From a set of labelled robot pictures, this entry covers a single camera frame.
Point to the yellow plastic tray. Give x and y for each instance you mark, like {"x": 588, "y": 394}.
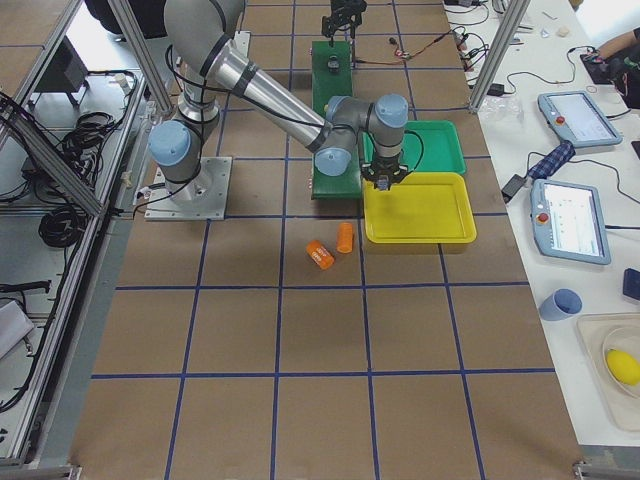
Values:
{"x": 425, "y": 208}

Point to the teach pendant far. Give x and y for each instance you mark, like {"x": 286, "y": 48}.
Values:
{"x": 574, "y": 116}

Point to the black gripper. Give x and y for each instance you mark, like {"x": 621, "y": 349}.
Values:
{"x": 342, "y": 11}
{"x": 383, "y": 164}

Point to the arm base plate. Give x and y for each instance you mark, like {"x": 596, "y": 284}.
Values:
{"x": 242, "y": 41}
{"x": 204, "y": 198}

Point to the teach pendant near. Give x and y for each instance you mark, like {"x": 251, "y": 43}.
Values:
{"x": 568, "y": 223}

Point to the plain orange cylinder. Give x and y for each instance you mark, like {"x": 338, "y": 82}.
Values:
{"x": 345, "y": 237}

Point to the blue plastic cup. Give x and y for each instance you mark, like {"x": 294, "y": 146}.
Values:
{"x": 561, "y": 304}

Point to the blue checkered cloth roll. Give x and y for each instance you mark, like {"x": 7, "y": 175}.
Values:
{"x": 553, "y": 161}

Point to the beige tray with bowl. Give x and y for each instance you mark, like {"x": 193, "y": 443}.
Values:
{"x": 599, "y": 334}

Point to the aluminium frame post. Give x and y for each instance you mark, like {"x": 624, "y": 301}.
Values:
{"x": 498, "y": 48}

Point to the orange cylinder labelled 4680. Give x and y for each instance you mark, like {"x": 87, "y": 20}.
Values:
{"x": 320, "y": 254}

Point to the yellow lemon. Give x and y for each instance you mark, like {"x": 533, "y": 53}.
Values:
{"x": 623, "y": 366}

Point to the green plastic tray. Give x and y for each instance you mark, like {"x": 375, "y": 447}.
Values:
{"x": 423, "y": 146}

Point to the teach pendant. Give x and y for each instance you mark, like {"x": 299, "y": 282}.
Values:
{"x": 568, "y": 223}
{"x": 574, "y": 116}

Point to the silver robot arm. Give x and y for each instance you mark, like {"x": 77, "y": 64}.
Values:
{"x": 355, "y": 138}

